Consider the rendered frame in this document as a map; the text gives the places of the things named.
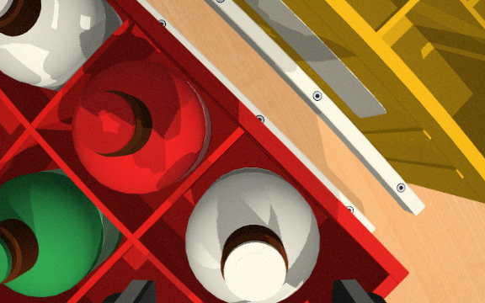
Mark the white bottle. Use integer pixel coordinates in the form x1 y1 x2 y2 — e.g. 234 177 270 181
0 0 123 92

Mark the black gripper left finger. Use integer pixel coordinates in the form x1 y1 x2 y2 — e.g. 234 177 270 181
102 279 157 303

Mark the red crate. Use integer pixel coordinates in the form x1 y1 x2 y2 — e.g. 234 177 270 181
0 0 409 303

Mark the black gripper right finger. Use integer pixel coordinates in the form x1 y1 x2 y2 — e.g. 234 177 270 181
332 279 387 303

